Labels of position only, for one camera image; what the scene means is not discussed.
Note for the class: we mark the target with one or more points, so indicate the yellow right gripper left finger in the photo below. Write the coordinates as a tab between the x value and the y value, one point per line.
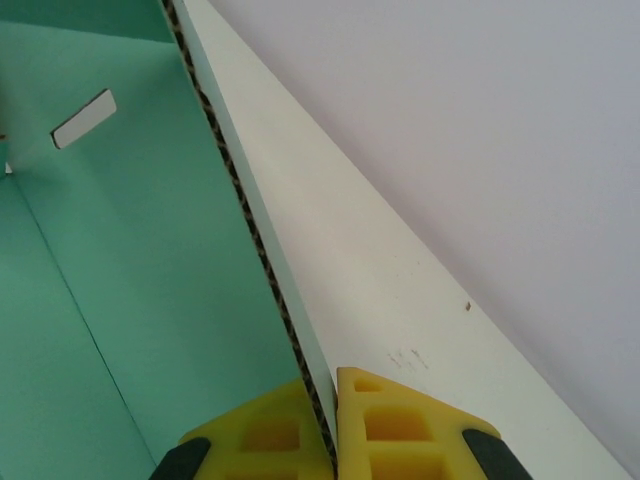
235	440

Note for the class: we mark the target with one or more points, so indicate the teal cloth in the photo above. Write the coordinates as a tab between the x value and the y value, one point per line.
125	250

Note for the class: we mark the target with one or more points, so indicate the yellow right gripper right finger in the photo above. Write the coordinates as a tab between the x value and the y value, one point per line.
400	450

